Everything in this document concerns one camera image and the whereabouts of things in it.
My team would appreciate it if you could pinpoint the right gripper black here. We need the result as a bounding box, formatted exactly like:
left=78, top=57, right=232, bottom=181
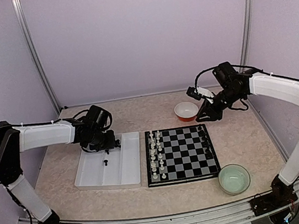
left=193, top=84, right=248, bottom=123

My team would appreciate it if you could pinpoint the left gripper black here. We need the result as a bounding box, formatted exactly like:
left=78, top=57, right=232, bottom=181
left=83, top=127, right=115, bottom=153

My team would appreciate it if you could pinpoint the white plastic compartment tray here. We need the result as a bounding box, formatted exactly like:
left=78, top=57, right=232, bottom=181
left=74, top=132, right=141, bottom=190

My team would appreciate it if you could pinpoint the black white chessboard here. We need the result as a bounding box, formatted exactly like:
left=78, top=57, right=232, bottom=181
left=144, top=124, right=221, bottom=188

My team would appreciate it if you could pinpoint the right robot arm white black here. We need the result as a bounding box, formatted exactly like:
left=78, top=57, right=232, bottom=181
left=205, top=96, right=299, bottom=204

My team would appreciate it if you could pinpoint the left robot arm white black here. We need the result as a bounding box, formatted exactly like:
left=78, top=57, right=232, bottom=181
left=0, top=105, right=119, bottom=224

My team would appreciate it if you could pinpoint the black chess pieces heap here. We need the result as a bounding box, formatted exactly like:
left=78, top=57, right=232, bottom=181
left=105, top=139, right=121, bottom=153

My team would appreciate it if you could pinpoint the red white bowl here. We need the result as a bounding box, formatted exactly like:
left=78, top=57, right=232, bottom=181
left=174, top=102, right=199, bottom=122

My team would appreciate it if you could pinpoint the green glass bowl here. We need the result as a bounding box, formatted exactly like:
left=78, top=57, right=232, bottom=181
left=218, top=164, right=251, bottom=195

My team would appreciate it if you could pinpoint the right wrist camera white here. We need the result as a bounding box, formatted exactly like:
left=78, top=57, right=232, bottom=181
left=186, top=86, right=215, bottom=100

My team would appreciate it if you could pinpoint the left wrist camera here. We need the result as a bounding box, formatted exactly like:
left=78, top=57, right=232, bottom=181
left=85, top=105, right=113, bottom=130

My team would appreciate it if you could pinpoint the right aluminium frame post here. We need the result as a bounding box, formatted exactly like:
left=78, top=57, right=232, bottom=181
left=237, top=0, right=253, bottom=72

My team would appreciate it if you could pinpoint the aluminium frame post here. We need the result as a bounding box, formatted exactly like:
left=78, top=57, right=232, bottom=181
left=11, top=0, right=62, bottom=114
left=237, top=0, right=253, bottom=72

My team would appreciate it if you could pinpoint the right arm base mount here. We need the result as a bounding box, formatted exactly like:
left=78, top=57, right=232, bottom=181
left=249, top=186, right=298, bottom=217

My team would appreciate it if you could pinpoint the left aluminium frame post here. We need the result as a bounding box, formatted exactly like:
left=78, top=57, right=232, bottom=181
left=11, top=0, right=62, bottom=114

